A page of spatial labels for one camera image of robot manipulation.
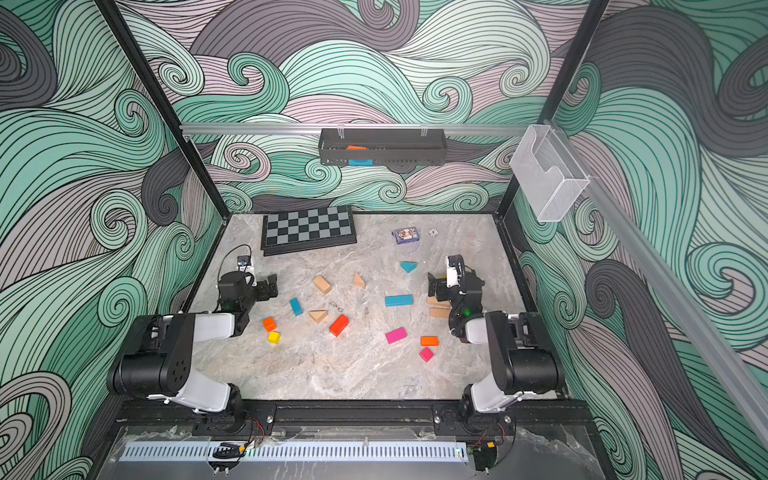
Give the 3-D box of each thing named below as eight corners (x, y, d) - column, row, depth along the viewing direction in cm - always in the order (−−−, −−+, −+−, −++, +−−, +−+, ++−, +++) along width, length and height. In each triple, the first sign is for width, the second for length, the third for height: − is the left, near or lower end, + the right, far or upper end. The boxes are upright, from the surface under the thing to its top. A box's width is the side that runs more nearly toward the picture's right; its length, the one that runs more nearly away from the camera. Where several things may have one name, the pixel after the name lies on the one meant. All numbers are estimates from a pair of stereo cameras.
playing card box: (395, 245, 113) (396, 241, 111) (392, 233, 117) (392, 229, 115) (419, 241, 114) (420, 237, 112) (415, 229, 118) (415, 225, 116)
